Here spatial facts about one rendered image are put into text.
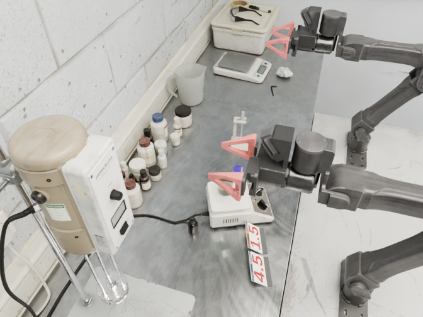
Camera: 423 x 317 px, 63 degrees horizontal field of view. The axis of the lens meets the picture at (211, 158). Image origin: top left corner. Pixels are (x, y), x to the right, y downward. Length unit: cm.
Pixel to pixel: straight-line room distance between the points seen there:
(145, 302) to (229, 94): 101
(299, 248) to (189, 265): 33
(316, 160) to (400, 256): 32
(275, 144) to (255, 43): 134
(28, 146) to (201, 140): 96
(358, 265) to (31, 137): 75
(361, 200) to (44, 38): 79
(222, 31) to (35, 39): 121
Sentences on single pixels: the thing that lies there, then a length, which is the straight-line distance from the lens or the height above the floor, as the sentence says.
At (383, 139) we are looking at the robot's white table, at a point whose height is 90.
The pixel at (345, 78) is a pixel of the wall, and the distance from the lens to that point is 243.
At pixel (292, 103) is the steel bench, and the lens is 162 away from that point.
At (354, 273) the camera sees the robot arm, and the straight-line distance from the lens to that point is 93.
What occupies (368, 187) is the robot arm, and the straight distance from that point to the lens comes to 70.
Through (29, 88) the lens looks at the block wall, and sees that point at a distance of 94.
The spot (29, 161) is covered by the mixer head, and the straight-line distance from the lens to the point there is 49.
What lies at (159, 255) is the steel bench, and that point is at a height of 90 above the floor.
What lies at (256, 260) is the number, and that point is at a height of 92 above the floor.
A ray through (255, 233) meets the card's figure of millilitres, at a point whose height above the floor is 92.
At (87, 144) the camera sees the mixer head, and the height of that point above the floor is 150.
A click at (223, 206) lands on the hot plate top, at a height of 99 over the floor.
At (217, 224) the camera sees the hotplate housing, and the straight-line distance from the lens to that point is 108.
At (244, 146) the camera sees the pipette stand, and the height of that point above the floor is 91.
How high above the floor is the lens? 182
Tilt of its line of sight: 45 degrees down
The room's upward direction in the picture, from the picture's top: straight up
